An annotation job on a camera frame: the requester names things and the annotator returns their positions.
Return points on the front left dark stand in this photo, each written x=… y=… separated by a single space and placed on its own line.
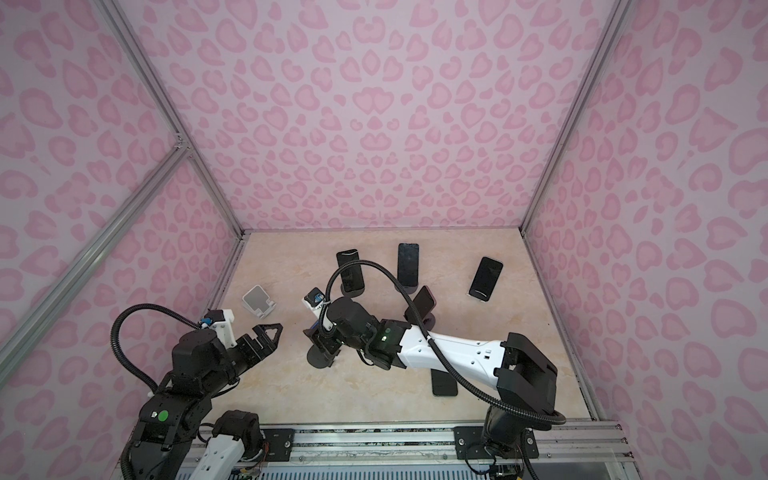
x=319 y=359

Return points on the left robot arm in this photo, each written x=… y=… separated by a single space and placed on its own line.
x=164 y=433

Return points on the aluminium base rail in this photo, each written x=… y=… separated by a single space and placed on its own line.
x=580 y=449

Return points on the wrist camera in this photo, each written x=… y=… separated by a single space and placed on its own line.
x=221 y=322
x=314 y=301

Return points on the white phone stand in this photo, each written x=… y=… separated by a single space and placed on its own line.
x=258 y=302

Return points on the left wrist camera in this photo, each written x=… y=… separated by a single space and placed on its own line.
x=221 y=322

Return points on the left corner aluminium post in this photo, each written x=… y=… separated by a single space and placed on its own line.
x=127 y=38

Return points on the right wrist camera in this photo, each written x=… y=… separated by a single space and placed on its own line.
x=314 y=301

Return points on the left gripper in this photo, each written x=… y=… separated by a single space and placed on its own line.
x=267 y=343

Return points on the centre pink-edged phone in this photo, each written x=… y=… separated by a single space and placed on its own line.
x=423 y=301

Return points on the right corner aluminium post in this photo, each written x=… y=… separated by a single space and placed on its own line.
x=620 y=13

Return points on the back centre dark stand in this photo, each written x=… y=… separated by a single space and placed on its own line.
x=408 y=287

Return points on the back left dark stand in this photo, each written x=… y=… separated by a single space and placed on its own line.
x=352 y=292

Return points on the dark stand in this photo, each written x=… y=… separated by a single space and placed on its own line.
x=352 y=292
x=408 y=287
x=319 y=359

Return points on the centre purple stand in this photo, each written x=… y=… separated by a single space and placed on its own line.
x=428 y=319

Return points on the black phone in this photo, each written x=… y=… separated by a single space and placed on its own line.
x=351 y=276
x=408 y=262
x=326 y=345
x=443 y=384
x=485 y=279

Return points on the corner aluminium post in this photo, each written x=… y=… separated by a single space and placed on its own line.
x=620 y=13
x=127 y=38

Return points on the left diagonal aluminium bar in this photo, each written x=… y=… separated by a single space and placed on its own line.
x=40 y=318

